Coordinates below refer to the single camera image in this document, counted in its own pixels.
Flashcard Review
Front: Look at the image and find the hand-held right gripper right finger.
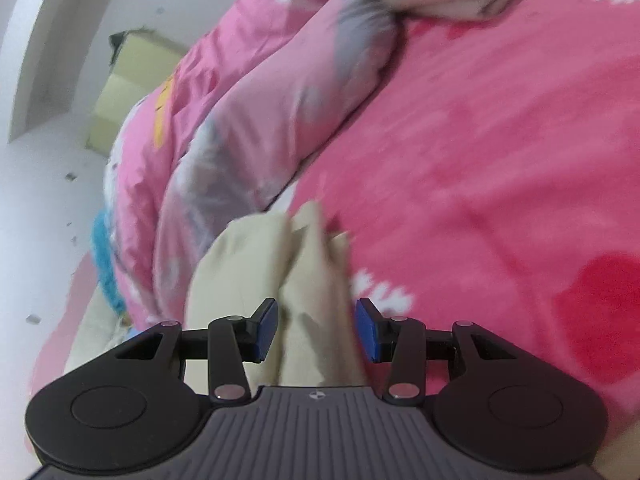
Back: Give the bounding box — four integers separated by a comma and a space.
356, 297, 536, 406

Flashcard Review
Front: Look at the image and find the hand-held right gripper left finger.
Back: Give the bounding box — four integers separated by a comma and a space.
100, 298, 279, 404

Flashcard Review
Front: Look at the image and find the beige zip jacket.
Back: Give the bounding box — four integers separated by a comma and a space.
184, 200, 375, 397

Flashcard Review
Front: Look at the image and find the pink printed quilt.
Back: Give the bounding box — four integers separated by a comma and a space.
102, 0, 402, 327

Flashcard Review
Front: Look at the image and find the pink padded headboard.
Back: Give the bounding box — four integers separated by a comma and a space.
30, 252, 108, 396

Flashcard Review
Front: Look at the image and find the pink floral fleece blanket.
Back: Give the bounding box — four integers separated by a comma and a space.
292, 0, 640, 461

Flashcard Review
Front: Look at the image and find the cream wardrobe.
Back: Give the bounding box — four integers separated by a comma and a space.
84, 29, 192, 155

